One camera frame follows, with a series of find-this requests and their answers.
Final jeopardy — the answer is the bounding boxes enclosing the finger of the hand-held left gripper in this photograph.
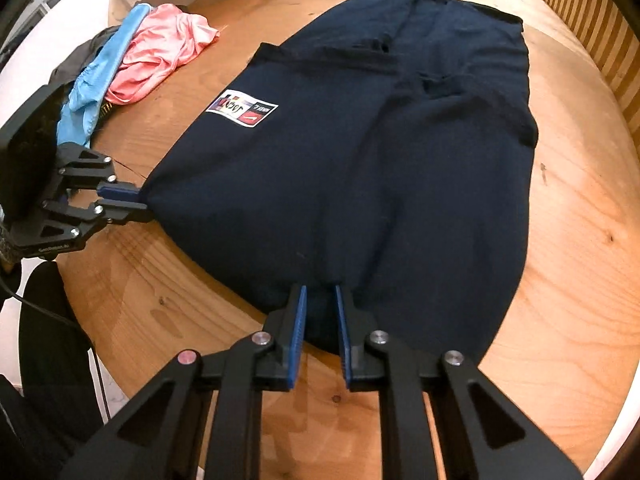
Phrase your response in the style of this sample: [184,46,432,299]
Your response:
[55,142,143,201]
[12,200,153,256]

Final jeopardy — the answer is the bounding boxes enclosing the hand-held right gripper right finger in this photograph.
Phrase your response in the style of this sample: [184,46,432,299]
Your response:
[334,285,583,480]

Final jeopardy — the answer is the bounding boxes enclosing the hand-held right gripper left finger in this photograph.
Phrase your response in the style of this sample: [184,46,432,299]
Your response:
[60,284,308,480]

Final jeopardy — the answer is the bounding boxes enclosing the navy blue pants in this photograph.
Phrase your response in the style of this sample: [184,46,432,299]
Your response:
[142,0,540,356]

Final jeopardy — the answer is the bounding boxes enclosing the person's left forearm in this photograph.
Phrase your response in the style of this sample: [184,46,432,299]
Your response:
[0,220,23,273]

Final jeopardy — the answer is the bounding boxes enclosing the light blue garment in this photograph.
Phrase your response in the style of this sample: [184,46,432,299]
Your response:
[56,4,153,148]

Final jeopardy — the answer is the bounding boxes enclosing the dark grey garment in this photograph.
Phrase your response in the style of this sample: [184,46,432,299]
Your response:
[47,27,123,126]

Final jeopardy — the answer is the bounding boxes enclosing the pink garment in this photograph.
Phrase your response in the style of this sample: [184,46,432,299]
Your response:
[105,4,221,106]

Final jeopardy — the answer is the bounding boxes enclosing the person's leg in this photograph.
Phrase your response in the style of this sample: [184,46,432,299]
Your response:
[17,261,101,461]

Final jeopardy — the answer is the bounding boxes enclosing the wooden slatted railing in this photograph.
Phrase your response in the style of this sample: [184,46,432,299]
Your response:
[525,0,640,128]

